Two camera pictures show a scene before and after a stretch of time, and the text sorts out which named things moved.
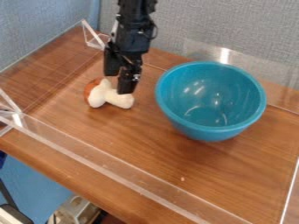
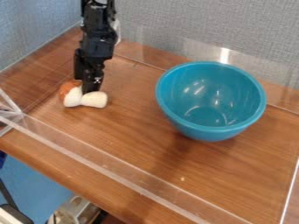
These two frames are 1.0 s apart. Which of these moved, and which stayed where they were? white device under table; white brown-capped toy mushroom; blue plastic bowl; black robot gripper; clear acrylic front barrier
Moved: white brown-capped toy mushroom; black robot gripper
Stayed: white device under table; clear acrylic front barrier; blue plastic bowl
